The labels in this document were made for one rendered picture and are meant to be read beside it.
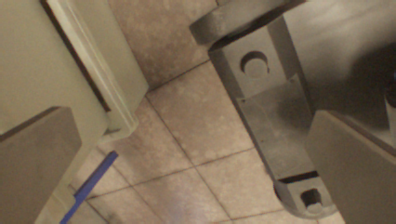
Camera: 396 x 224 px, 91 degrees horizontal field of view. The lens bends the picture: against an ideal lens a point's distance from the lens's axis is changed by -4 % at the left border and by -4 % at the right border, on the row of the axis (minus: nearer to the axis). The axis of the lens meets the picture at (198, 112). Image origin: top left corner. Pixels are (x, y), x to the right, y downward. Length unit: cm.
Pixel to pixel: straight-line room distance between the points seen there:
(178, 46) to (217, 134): 31
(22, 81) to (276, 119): 45
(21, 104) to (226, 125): 52
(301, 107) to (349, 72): 11
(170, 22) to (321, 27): 37
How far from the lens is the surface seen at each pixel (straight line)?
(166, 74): 64
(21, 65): 40
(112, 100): 46
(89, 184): 80
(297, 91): 43
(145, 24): 64
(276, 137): 48
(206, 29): 40
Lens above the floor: 58
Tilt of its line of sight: 60 degrees down
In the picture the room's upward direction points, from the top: 159 degrees counter-clockwise
